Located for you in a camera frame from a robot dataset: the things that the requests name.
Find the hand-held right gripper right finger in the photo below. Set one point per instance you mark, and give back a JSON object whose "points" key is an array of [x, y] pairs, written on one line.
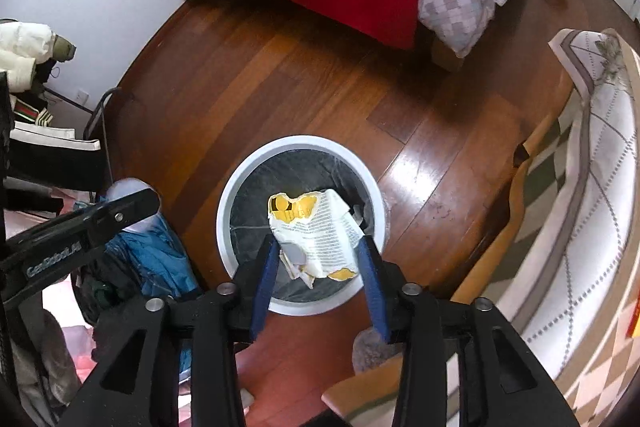
{"points": [[375, 287]]}

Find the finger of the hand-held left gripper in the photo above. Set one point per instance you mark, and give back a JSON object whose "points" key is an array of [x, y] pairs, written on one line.
{"points": [[125, 214]]}

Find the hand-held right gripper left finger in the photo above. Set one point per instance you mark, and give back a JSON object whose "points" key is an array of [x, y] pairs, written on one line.
{"points": [[262, 287]]}

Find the torn yellow packet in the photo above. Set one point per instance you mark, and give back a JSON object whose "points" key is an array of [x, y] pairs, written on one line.
{"points": [[320, 227]]}

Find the white round trash bin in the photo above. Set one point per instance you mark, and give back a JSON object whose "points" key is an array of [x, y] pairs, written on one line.
{"points": [[300, 172]]}

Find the fuzzy slipper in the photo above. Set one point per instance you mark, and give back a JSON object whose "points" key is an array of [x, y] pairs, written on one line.
{"points": [[367, 352]]}

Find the black metal rack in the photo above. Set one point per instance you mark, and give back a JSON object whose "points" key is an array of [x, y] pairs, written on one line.
{"points": [[102, 127]]}

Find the pink cloth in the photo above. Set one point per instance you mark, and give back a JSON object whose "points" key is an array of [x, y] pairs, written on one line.
{"points": [[80, 347]]}

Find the white puffy jacket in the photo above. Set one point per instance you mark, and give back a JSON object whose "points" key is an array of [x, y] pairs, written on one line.
{"points": [[25, 42]]}

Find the small wall socket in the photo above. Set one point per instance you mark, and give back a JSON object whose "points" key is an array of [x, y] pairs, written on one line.
{"points": [[81, 97]]}

